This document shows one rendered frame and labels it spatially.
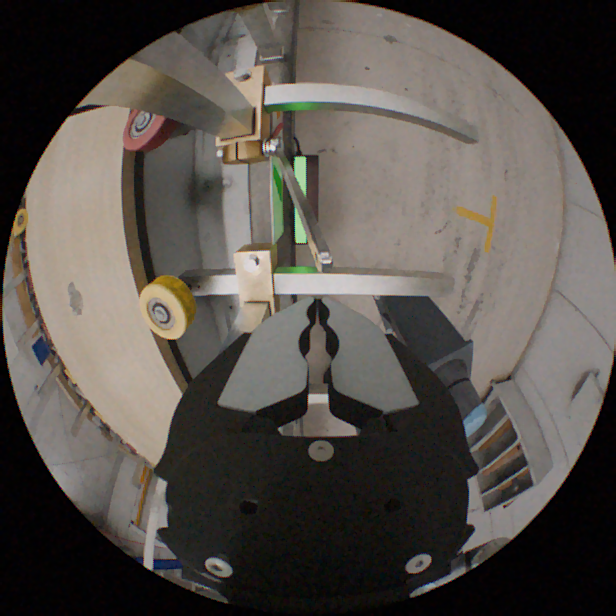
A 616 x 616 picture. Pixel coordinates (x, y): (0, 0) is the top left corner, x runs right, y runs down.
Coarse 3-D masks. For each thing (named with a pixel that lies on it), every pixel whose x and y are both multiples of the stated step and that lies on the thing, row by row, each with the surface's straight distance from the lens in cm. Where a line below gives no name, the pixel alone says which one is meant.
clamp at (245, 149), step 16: (256, 80) 28; (256, 96) 27; (256, 112) 26; (256, 128) 25; (224, 144) 25; (240, 144) 25; (256, 144) 25; (224, 160) 26; (240, 160) 26; (256, 160) 27
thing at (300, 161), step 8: (296, 160) 40; (304, 160) 40; (296, 168) 40; (304, 168) 40; (296, 176) 40; (304, 176) 40; (304, 184) 40; (304, 192) 40; (296, 216) 40; (296, 224) 40; (296, 232) 40; (304, 232) 40; (304, 240) 41
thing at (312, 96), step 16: (272, 96) 27; (288, 96) 27; (304, 96) 27; (320, 96) 27; (336, 96) 27; (352, 96) 27; (368, 96) 28; (384, 96) 28; (400, 96) 29; (368, 112) 29; (384, 112) 29; (400, 112) 28; (416, 112) 29; (432, 112) 31; (448, 112) 32; (176, 128) 31; (192, 128) 33; (432, 128) 32; (448, 128) 31; (464, 128) 33
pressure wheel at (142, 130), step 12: (132, 120) 32; (144, 120) 29; (156, 120) 28; (168, 120) 28; (132, 132) 31; (144, 132) 29; (156, 132) 27; (168, 132) 29; (132, 144) 30; (144, 144) 28; (156, 144) 29
